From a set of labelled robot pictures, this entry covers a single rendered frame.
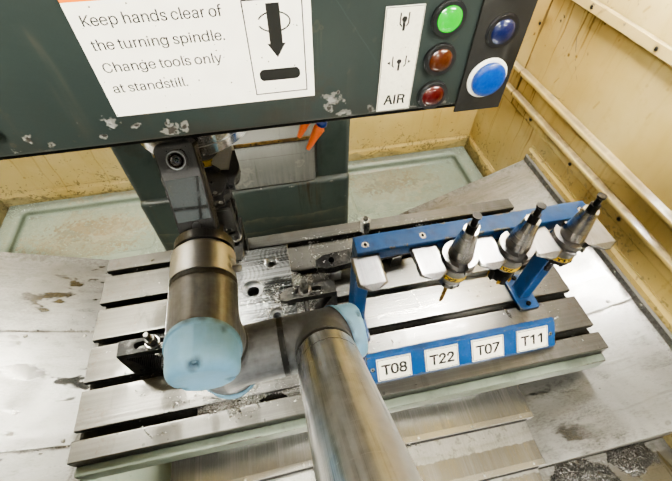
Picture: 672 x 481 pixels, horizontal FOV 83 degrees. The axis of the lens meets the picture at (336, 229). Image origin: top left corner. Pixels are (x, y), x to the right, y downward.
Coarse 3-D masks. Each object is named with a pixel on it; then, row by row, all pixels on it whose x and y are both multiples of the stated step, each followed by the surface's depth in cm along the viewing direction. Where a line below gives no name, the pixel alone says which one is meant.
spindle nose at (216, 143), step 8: (208, 136) 48; (216, 136) 48; (224, 136) 49; (232, 136) 50; (240, 136) 52; (144, 144) 50; (152, 144) 48; (200, 144) 48; (208, 144) 48; (216, 144) 49; (224, 144) 50; (232, 144) 51; (152, 152) 50; (200, 152) 49; (208, 152) 49; (216, 152) 50
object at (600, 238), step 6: (600, 222) 74; (594, 228) 73; (600, 228) 73; (594, 234) 72; (600, 234) 72; (606, 234) 72; (594, 240) 71; (600, 240) 71; (606, 240) 71; (612, 240) 71; (594, 246) 70; (600, 246) 70; (606, 246) 70
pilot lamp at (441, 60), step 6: (438, 54) 31; (444, 54) 31; (450, 54) 31; (432, 60) 31; (438, 60) 31; (444, 60) 31; (450, 60) 31; (432, 66) 31; (438, 66) 31; (444, 66) 31
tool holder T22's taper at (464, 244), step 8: (464, 232) 62; (456, 240) 65; (464, 240) 63; (472, 240) 62; (456, 248) 65; (464, 248) 64; (472, 248) 64; (456, 256) 66; (464, 256) 65; (472, 256) 66
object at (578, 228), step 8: (584, 208) 66; (576, 216) 67; (584, 216) 66; (592, 216) 65; (568, 224) 69; (576, 224) 67; (584, 224) 66; (592, 224) 66; (560, 232) 71; (568, 232) 69; (576, 232) 68; (584, 232) 67; (568, 240) 69; (576, 240) 69; (584, 240) 69
